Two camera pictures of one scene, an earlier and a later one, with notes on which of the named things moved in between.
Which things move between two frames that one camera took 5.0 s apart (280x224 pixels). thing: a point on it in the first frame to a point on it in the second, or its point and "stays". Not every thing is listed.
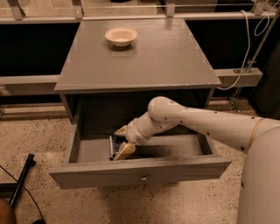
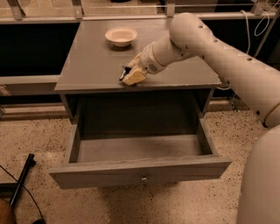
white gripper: [132, 133] to [149, 62]
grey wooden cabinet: [115, 68] stays
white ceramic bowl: [121, 36] stays
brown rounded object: [7, 214] stays
